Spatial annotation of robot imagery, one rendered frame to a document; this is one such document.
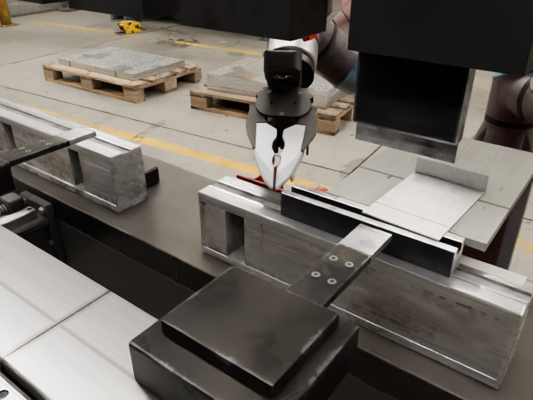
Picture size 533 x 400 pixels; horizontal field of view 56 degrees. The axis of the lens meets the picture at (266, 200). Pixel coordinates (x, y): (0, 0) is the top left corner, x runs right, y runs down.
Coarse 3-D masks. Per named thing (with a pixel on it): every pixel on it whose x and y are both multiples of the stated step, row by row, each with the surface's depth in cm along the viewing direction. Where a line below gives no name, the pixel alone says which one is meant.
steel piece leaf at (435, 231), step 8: (368, 208) 54; (376, 208) 54; (384, 208) 54; (392, 208) 54; (376, 216) 53; (384, 216) 53; (392, 216) 53; (400, 216) 53; (408, 216) 53; (392, 224) 52; (400, 224) 51; (408, 224) 51; (416, 224) 51; (424, 224) 51; (432, 224) 51; (416, 232) 50; (424, 232) 50; (432, 232) 50; (440, 232) 50
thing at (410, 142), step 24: (360, 72) 47; (384, 72) 45; (408, 72) 44; (432, 72) 43; (456, 72) 42; (360, 96) 48; (384, 96) 46; (408, 96) 45; (432, 96) 43; (456, 96) 42; (360, 120) 49; (384, 120) 47; (408, 120) 46; (432, 120) 44; (456, 120) 43; (384, 144) 49; (408, 144) 48; (432, 144) 46; (456, 144) 44
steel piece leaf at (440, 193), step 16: (432, 160) 60; (416, 176) 61; (432, 176) 61; (448, 176) 60; (464, 176) 58; (480, 176) 57; (400, 192) 57; (416, 192) 57; (432, 192) 57; (448, 192) 57; (464, 192) 57; (480, 192) 57; (400, 208) 54; (416, 208) 54; (432, 208) 54; (448, 208) 54; (464, 208) 54; (448, 224) 51
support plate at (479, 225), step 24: (480, 144) 70; (360, 168) 63; (384, 168) 63; (408, 168) 63; (480, 168) 63; (504, 168) 63; (528, 168) 63; (336, 192) 58; (360, 192) 58; (384, 192) 58; (504, 192) 58; (480, 216) 53; (504, 216) 53; (480, 240) 49
